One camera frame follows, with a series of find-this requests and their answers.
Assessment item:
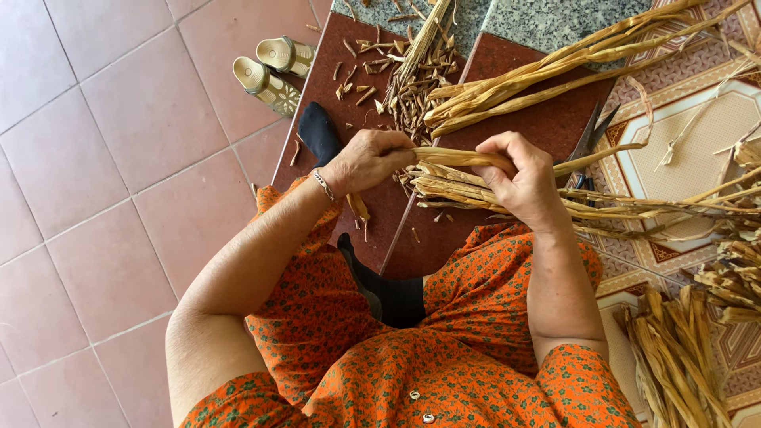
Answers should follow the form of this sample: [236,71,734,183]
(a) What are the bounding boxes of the patterned floor mat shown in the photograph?
[572,0,761,428]

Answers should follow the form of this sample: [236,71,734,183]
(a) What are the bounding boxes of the single dried tan stalk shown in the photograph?
[409,140,652,179]

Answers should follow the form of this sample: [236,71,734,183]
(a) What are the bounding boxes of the beige patterned sandal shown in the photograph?
[232,56,302,118]
[256,36,317,78]

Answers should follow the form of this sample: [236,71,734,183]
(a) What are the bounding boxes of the orange floral dress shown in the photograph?
[178,176,644,428]

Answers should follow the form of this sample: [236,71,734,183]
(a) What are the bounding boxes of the sheaf of thin straw stems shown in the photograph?
[385,0,455,107]

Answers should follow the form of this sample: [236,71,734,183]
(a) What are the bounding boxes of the person's right hand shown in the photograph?
[471,131,573,234]

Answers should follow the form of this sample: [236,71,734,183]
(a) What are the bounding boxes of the heap of frayed dried stalks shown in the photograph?
[395,159,761,243]

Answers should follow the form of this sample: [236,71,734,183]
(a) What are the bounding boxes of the bundle of long dried stalks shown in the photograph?
[424,0,761,141]

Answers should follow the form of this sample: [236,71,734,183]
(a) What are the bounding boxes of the person's left hand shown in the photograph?
[323,129,418,201]

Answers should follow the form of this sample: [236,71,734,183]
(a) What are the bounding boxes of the heap of short dried husks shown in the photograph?
[691,237,761,327]

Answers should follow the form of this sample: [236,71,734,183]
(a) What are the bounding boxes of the small dried husk strip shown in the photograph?
[346,193,372,241]

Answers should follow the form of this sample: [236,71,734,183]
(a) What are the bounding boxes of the pile of cut stalk scraps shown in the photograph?
[304,0,472,148]

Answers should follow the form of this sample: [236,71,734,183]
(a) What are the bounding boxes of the bundle of flat dried husks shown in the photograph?
[612,284,741,428]

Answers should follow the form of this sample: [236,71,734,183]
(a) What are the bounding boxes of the black-handled scissors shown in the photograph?
[556,101,622,208]

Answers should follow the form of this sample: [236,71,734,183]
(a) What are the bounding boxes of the silver bracelet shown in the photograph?
[312,169,337,203]

